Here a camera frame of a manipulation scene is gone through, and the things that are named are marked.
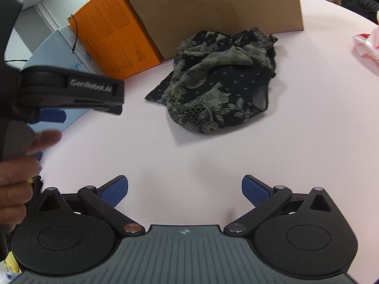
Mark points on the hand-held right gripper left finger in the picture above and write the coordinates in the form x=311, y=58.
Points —
x=117, y=190

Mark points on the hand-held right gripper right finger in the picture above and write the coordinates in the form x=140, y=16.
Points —
x=254, y=190

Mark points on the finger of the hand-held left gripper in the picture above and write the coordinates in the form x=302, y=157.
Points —
x=88, y=91
x=53, y=116

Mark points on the black floral blouse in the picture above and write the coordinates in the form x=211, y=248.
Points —
x=213, y=88

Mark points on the person's left hand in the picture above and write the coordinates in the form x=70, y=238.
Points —
x=16, y=183

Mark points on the light blue box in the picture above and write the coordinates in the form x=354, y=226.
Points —
x=53, y=50

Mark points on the orange printed box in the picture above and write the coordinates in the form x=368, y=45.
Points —
x=112, y=35

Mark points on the brown cardboard box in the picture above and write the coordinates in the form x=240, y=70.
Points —
x=207, y=6

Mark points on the pink white plastic bag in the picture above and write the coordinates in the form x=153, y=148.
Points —
x=368, y=46

